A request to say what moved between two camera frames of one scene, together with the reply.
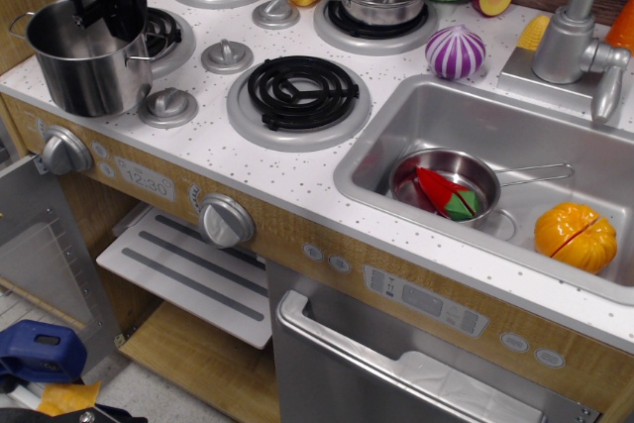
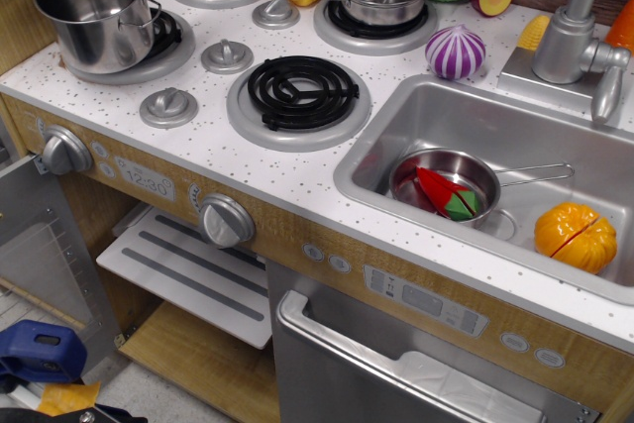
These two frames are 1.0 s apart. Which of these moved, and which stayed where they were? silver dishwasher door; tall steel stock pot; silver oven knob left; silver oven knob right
Moved: tall steel stock pot
Stayed: silver oven knob left; silver oven knob right; silver dishwasher door
